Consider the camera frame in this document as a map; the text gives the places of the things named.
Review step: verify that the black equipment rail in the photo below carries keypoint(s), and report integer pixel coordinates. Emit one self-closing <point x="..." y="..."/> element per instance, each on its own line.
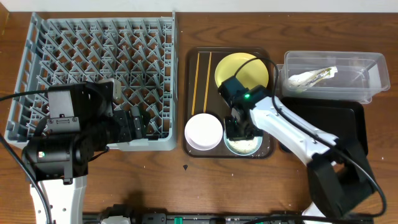
<point x="161" y="216"/>

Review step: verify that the black waste tray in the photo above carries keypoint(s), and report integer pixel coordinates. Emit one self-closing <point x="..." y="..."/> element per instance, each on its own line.
<point x="344" y="119"/>

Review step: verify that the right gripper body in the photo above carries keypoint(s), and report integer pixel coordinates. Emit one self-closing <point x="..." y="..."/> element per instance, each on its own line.
<point x="236" y="132"/>

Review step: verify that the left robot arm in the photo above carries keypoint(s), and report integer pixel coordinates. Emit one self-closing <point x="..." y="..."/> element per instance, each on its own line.
<point x="80" y="125"/>

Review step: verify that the light blue bowl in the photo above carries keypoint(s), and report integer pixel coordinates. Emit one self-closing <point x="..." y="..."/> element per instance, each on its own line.
<point x="243" y="147"/>

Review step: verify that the grey dishwasher rack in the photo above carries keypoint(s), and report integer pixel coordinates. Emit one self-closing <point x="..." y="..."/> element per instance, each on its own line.
<point x="140" y="52"/>

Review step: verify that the white pink bowl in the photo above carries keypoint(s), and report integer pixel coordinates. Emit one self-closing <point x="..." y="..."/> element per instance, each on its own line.
<point x="203" y="131"/>

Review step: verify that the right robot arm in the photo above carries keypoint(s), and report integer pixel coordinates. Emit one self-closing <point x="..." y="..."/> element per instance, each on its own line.
<point x="339" y="174"/>

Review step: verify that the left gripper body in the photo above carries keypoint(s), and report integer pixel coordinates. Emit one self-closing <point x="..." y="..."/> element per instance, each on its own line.
<point x="121" y="130"/>

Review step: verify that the clear plastic bin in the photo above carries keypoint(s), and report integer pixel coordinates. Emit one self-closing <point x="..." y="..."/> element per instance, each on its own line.
<point x="360" y="76"/>

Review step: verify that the yellow plate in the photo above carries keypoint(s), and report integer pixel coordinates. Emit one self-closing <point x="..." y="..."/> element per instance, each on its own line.
<point x="251" y="75"/>

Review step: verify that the dark brown serving tray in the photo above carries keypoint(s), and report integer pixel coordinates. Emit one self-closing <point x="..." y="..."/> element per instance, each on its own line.
<point x="215" y="104"/>

